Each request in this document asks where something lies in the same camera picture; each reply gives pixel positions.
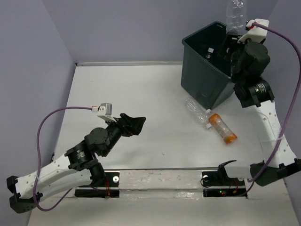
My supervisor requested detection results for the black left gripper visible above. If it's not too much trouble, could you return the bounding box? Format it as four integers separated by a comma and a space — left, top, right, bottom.
101, 113, 146, 157

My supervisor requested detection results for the clear crushed bottle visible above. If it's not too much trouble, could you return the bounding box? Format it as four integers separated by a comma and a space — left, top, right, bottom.
204, 48, 214, 62

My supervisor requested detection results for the clear bottle white cap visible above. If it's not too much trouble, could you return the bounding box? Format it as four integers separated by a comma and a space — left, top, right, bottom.
226, 0, 247, 36

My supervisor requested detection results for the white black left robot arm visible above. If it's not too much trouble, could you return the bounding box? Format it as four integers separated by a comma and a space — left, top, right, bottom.
7, 113, 146, 213

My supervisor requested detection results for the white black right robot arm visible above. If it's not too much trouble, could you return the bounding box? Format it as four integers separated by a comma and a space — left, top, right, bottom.
216, 32, 301, 186

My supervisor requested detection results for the dark green plastic bin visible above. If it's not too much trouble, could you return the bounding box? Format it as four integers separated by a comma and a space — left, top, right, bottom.
181, 21, 235, 109

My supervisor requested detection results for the orange liquid bottle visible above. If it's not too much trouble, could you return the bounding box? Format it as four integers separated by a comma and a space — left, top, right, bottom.
206, 109, 237, 145

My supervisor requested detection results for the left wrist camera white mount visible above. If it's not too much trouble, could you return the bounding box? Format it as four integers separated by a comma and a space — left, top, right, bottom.
92, 103, 116, 122

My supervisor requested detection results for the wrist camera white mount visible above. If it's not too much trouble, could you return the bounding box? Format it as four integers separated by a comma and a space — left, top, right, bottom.
238, 18, 269, 43
92, 103, 116, 122

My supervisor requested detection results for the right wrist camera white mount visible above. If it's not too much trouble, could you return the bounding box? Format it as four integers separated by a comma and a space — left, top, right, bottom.
238, 18, 269, 43

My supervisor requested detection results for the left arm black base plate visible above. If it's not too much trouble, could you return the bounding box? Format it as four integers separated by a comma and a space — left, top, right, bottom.
74, 170, 120, 199

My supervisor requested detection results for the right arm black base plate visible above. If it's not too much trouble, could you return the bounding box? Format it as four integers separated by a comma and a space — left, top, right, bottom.
200, 171, 246, 198

